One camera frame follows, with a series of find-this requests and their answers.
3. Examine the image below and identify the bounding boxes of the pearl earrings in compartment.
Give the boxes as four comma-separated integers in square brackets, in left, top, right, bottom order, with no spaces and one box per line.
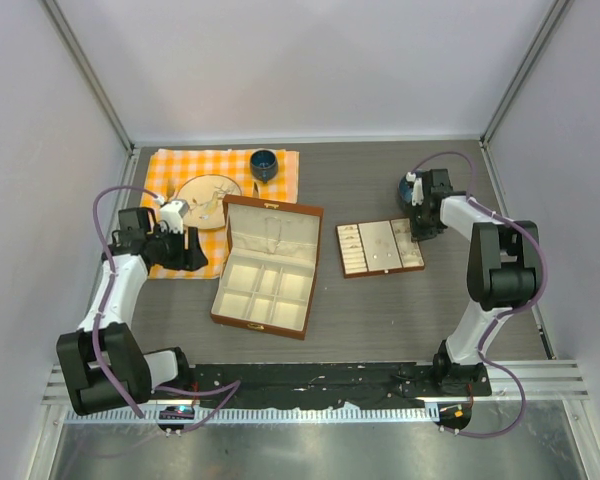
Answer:
[404,251,421,260]

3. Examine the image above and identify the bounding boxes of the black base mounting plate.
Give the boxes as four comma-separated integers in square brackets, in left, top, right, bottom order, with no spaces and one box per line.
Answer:
[190,362,492,410]

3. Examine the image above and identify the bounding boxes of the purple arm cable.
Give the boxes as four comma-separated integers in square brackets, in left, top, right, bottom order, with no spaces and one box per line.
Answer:
[409,151,550,439]
[92,185,242,435]

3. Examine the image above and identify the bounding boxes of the orange white checkered cloth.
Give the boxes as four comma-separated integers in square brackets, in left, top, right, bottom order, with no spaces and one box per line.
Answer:
[144,148,299,280]

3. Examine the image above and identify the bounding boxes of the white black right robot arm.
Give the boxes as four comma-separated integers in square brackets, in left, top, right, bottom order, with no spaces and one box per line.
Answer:
[404,169,546,396]

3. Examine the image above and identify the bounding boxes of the brown jewelry tray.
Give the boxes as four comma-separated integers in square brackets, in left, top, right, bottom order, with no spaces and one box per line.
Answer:
[336,218,425,278]

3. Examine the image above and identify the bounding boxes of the white slotted cable duct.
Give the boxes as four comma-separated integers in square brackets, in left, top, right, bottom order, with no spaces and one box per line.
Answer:
[64,403,439,427]

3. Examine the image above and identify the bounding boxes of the blue ceramic bowl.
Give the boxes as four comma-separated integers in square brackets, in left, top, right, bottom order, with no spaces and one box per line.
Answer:
[397,172,419,215]

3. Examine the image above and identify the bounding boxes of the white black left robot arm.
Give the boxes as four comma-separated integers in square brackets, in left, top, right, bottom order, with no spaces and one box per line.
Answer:
[56,200,208,416]

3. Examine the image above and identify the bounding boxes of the beige floral ceramic plate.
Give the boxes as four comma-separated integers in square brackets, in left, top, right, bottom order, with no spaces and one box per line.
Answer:
[176,174,242,230]

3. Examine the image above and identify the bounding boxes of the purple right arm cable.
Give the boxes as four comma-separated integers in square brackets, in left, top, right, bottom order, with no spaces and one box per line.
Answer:
[409,151,550,439]

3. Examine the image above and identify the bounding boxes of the brown jewelry box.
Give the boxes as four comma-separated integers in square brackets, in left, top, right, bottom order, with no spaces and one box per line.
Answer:
[210,195,324,340]

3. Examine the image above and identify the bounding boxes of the silver crystal necklace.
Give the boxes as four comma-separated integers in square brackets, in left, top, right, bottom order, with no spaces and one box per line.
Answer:
[262,217,284,251]

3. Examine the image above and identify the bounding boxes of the small dark blue cup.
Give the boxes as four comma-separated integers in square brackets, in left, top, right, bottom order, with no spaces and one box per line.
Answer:
[249,149,278,184]

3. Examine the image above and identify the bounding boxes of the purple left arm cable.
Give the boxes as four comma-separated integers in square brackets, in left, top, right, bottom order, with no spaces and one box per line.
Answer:
[92,185,242,435]

